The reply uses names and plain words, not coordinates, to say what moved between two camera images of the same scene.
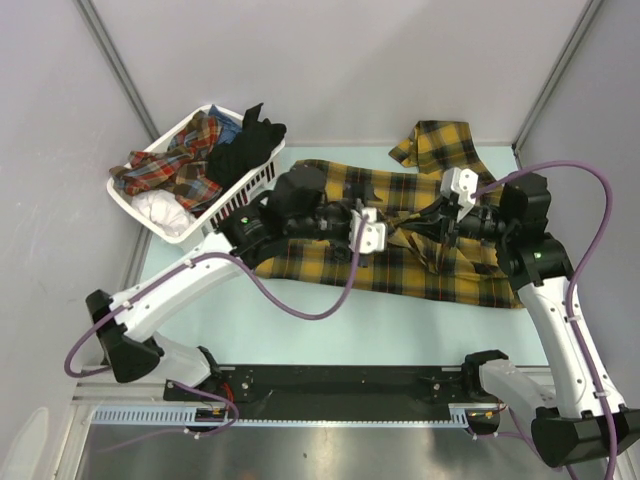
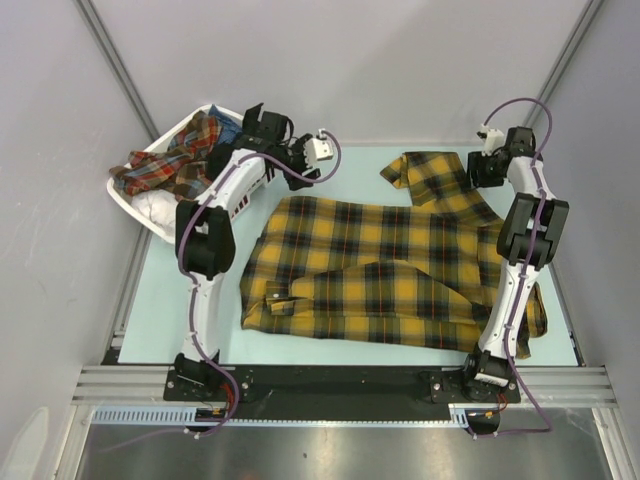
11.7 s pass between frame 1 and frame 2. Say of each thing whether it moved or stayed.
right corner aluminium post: stayed
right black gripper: moved
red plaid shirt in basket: stayed
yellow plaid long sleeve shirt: moved
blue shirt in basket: stayed
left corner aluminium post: stayed
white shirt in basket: stayed
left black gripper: moved
